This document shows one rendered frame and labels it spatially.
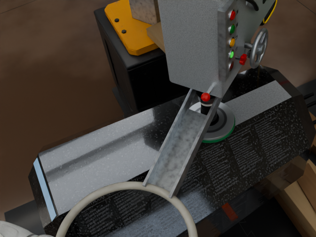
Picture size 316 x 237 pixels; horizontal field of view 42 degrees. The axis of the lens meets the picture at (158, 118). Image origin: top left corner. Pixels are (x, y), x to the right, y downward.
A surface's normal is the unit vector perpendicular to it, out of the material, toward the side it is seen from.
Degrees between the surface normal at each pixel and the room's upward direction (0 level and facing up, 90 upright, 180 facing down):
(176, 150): 16
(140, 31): 0
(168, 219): 45
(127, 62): 0
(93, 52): 0
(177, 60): 90
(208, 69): 90
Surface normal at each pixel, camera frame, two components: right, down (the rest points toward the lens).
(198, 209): 0.23, 0.01
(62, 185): -0.13, -0.63
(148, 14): -0.59, 0.67
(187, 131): -0.25, -0.41
